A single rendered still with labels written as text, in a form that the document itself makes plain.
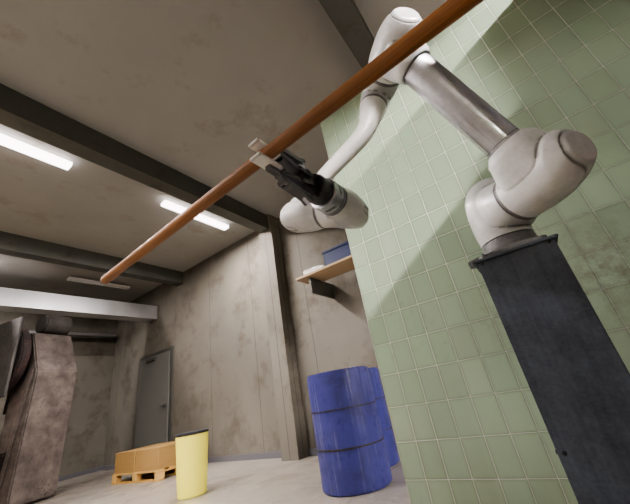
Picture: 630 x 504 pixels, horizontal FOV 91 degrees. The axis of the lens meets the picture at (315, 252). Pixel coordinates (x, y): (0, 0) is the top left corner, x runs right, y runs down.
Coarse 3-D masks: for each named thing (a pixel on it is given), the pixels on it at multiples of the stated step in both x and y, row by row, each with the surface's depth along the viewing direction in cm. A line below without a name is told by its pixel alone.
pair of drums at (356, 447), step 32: (320, 384) 265; (352, 384) 260; (320, 416) 258; (352, 416) 249; (384, 416) 310; (320, 448) 253; (352, 448) 239; (384, 448) 254; (352, 480) 232; (384, 480) 237
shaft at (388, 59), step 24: (456, 0) 44; (480, 0) 44; (432, 24) 46; (408, 48) 49; (360, 72) 52; (384, 72) 52; (336, 96) 55; (312, 120) 58; (288, 144) 62; (240, 168) 68; (216, 192) 73; (192, 216) 79; (120, 264) 97
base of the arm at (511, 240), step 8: (512, 232) 92; (520, 232) 91; (528, 232) 91; (496, 240) 94; (504, 240) 92; (512, 240) 91; (520, 240) 90; (528, 240) 88; (488, 248) 96; (496, 248) 94; (504, 248) 91; (480, 256) 94; (472, 264) 102
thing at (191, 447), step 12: (192, 432) 331; (204, 432) 340; (180, 444) 327; (192, 444) 327; (204, 444) 335; (180, 456) 323; (192, 456) 323; (204, 456) 331; (180, 468) 319; (192, 468) 319; (204, 468) 327; (180, 480) 315; (192, 480) 315; (204, 480) 323; (180, 492) 312; (192, 492) 311; (204, 492) 319
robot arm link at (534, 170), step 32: (384, 32) 95; (416, 64) 95; (448, 96) 91; (480, 128) 88; (512, 128) 85; (512, 160) 82; (544, 160) 76; (576, 160) 73; (512, 192) 86; (544, 192) 80
